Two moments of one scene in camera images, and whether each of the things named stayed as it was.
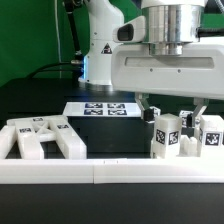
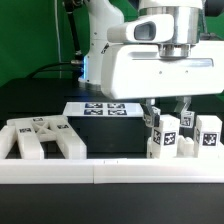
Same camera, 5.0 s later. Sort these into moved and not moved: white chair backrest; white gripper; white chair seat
Moved: white chair seat
Not moved: white gripper; white chair backrest
